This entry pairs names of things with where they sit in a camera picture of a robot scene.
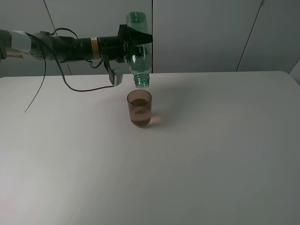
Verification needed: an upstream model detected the pink transparent plastic cup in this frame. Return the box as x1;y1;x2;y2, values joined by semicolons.
127;90;152;127

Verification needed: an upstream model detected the black camera cable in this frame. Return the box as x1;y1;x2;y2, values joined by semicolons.
24;28;116;113

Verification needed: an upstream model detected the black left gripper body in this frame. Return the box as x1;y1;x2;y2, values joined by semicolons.
99;24;136;63

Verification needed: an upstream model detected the green transparent plastic bottle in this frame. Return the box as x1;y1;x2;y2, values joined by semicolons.
126;12;152;89

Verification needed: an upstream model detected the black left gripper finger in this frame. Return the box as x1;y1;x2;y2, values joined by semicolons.
127;27;152;45

